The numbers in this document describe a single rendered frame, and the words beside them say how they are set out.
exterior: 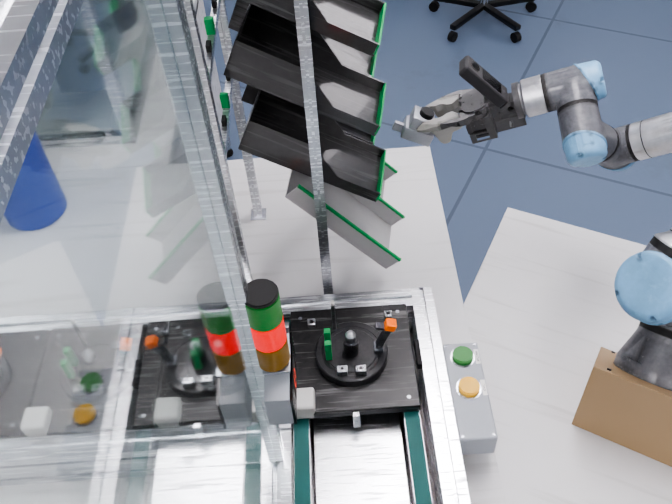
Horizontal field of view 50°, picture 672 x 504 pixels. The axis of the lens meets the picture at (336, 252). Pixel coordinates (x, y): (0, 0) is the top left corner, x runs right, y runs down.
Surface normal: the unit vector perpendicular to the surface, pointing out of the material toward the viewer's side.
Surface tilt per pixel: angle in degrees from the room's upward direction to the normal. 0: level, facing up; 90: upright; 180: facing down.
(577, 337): 0
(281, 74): 90
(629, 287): 57
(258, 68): 90
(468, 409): 0
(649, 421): 90
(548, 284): 0
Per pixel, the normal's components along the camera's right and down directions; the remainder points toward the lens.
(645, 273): -0.74, -0.01
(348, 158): 0.37, -0.58
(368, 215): 0.66, -0.44
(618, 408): -0.49, 0.66
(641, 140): -0.63, 0.22
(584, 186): -0.05, -0.67
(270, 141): -0.12, 0.74
